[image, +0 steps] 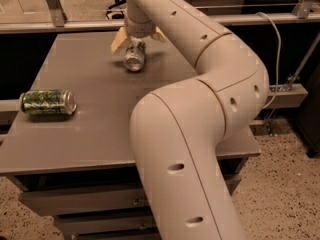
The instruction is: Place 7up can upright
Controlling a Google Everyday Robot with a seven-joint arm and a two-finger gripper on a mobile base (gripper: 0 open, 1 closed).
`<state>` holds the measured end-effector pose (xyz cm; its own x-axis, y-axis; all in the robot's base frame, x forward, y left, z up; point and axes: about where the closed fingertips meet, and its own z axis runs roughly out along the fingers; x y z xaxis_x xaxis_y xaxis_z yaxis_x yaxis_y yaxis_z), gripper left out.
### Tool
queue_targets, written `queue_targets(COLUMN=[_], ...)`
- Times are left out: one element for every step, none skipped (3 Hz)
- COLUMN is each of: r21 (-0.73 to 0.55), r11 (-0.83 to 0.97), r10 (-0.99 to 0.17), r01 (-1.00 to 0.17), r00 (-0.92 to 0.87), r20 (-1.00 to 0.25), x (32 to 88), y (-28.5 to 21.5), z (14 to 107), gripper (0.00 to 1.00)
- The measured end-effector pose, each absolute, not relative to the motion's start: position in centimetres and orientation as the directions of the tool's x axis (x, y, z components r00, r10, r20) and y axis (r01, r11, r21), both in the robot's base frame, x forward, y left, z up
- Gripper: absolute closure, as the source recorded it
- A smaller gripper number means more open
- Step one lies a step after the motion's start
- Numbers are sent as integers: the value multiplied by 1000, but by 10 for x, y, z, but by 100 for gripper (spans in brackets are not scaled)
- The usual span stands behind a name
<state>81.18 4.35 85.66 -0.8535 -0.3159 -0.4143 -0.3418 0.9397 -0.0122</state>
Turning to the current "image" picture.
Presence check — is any dark green soda can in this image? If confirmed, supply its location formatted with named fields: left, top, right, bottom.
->
left=19, top=89, right=77, bottom=115

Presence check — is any white cable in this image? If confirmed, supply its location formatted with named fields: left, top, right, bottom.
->
left=255, top=12, right=283, bottom=110

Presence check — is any silver green 7up can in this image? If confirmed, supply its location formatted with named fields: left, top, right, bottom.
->
left=124, top=39, right=146, bottom=72

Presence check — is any grey drawer cabinet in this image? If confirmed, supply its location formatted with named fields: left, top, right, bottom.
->
left=0, top=30, right=261, bottom=240

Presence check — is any grey metal railing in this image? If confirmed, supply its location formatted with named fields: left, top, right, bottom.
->
left=0, top=0, right=320, bottom=35

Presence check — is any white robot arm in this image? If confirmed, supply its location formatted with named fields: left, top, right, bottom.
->
left=125, top=0, right=269, bottom=240

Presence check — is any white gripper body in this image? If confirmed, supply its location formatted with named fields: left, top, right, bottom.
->
left=124, top=1, right=156, bottom=38

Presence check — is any black office chair base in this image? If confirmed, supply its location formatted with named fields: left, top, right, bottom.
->
left=105, top=0, right=127, bottom=20

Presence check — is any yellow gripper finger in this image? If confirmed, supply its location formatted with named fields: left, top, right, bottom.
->
left=150, top=27, right=166, bottom=43
left=111, top=27, right=130, bottom=54

